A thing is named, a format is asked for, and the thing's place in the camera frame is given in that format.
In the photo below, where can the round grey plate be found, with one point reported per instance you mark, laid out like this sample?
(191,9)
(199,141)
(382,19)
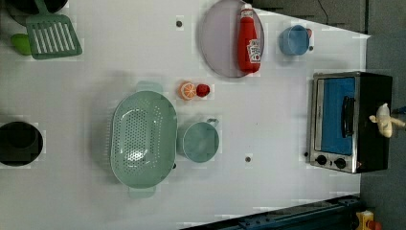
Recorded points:
(218,34)

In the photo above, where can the toy oven with blue door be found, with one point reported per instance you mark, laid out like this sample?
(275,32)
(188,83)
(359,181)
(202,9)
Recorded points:
(342,136)

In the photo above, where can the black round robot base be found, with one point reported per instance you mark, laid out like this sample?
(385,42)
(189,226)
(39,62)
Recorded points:
(20,144)

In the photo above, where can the green slotted spatula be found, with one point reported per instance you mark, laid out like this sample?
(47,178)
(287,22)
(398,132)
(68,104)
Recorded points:
(51,35)

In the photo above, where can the plush red ketchup bottle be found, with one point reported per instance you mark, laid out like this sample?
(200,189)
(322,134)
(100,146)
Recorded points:
(248,47)

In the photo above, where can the lime green toy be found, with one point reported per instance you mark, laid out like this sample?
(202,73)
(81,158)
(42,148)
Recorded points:
(21,44)

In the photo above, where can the plush peeled banana toy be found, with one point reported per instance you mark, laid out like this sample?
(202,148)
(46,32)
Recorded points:
(385,122)

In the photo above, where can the red strawberry toy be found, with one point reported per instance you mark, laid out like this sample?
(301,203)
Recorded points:
(202,90)

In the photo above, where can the black pan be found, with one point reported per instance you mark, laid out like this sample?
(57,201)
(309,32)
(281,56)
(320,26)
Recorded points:
(30,7)

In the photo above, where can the teal mug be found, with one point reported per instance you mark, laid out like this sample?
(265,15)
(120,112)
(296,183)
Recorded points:
(199,142)

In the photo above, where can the orange slice toy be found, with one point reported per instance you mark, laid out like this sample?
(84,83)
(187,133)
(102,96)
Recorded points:
(187,90)

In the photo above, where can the blue cup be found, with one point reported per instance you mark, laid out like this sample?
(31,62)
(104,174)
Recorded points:
(295,40)

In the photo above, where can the mint green colander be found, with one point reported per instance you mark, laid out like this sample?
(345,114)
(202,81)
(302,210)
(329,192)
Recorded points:
(143,139)

